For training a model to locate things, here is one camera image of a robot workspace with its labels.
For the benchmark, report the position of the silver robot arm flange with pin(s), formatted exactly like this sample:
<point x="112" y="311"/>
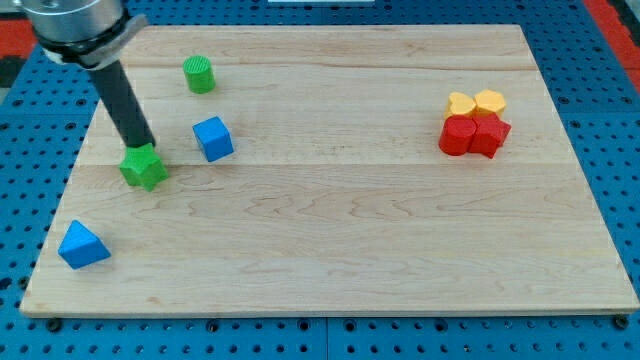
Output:
<point x="89" y="33"/>

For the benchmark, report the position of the blue cube block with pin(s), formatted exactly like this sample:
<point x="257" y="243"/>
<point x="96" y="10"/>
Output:
<point x="213" y="138"/>

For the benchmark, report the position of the red star block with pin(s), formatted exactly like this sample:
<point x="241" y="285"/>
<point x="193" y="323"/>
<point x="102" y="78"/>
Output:
<point x="491" y="133"/>

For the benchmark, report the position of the green star block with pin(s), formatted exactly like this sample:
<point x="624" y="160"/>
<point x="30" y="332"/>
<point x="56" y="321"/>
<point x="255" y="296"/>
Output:
<point x="143" y="167"/>

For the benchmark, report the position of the wooden board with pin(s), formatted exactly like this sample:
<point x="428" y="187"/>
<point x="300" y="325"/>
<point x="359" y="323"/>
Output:
<point x="337" y="200"/>

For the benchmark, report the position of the red cylinder block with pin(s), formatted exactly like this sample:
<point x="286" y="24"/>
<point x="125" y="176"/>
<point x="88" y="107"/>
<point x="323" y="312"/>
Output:
<point x="457" y="134"/>

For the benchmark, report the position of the yellow heart block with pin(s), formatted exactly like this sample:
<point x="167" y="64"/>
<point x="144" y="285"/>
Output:
<point x="459" y="104"/>

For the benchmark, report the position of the green cylinder block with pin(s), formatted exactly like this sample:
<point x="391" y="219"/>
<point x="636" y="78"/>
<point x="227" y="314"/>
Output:
<point x="199" y="74"/>

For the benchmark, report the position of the yellow hexagon block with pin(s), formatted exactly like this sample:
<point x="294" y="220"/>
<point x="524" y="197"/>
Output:
<point x="489" y="102"/>

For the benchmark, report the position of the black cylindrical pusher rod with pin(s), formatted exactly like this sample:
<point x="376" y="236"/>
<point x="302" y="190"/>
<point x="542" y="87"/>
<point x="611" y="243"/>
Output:
<point x="120" y="101"/>

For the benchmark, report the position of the blue triangular prism block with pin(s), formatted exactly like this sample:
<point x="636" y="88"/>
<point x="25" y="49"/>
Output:
<point x="81" y="247"/>

